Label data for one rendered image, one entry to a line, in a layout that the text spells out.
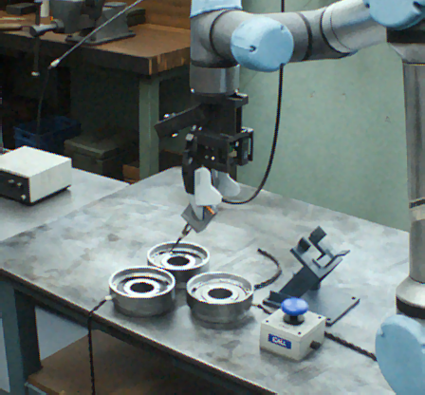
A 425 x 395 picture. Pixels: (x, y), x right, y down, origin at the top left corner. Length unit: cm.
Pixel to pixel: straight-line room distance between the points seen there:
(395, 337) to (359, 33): 44
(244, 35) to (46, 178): 101
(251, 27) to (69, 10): 173
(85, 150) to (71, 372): 172
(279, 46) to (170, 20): 208
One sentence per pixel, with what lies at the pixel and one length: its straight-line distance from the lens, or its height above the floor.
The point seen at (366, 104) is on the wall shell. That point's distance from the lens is 294.
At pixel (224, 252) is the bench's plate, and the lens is 153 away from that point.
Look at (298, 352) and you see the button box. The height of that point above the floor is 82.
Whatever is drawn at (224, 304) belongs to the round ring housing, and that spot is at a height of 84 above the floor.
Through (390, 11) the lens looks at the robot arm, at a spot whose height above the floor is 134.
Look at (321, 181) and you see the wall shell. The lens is 312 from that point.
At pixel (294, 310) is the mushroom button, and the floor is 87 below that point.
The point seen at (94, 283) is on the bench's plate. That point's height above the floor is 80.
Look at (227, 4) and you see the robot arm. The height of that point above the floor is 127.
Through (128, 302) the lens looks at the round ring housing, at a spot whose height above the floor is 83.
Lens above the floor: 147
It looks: 21 degrees down
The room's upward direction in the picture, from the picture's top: 1 degrees clockwise
